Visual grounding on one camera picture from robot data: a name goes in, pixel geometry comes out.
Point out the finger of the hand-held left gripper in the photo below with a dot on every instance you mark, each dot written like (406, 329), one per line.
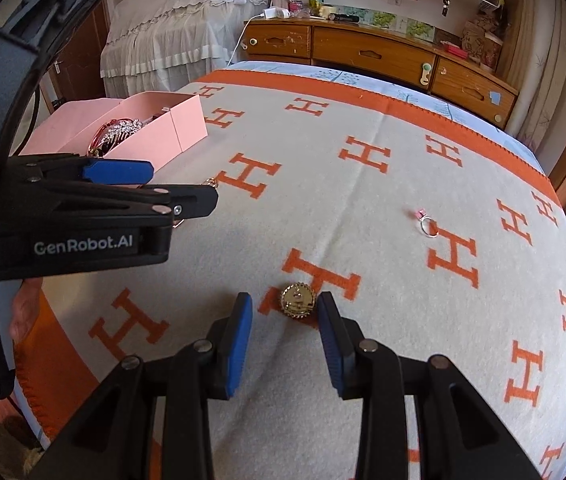
(193, 200)
(118, 171)

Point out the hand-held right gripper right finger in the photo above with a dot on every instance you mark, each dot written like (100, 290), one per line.
(334, 345)

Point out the white charger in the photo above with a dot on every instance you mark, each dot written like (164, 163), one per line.
(276, 12)

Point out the beige curtain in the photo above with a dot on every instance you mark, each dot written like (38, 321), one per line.
(548, 50)

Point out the wooden desk with drawers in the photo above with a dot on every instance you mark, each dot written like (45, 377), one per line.
(373, 52)

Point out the yellow pen holder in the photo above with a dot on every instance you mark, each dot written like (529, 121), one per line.
(320, 7)

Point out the dark wooden door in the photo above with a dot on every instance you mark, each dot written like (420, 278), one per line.
(78, 70)

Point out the teal and white drawer hook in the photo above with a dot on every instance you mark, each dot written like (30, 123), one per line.
(426, 75)

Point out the patterned paper bag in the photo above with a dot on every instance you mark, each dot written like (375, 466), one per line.
(473, 37)

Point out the red flat box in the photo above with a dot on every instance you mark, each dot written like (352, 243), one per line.
(454, 50)

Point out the blue sticker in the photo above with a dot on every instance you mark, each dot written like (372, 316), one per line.
(495, 98)

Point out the pink cardboard box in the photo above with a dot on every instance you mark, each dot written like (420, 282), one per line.
(183, 125)

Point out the hanging keys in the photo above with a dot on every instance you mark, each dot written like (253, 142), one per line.
(445, 2)

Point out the green picture card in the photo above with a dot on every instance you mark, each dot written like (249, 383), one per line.
(420, 29)
(379, 18)

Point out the black flashlight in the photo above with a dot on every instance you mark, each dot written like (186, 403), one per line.
(345, 18)

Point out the person's left hand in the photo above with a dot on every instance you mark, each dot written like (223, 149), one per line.
(25, 310)

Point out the beige and orange printed blanket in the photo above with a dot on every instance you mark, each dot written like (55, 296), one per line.
(363, 260)

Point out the white lace cover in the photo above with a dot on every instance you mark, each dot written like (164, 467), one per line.
(173, 35)

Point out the small gold brooch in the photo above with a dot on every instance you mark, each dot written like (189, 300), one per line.
(298, 301)

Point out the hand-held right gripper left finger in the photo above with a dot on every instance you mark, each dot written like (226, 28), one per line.
(238, 345)

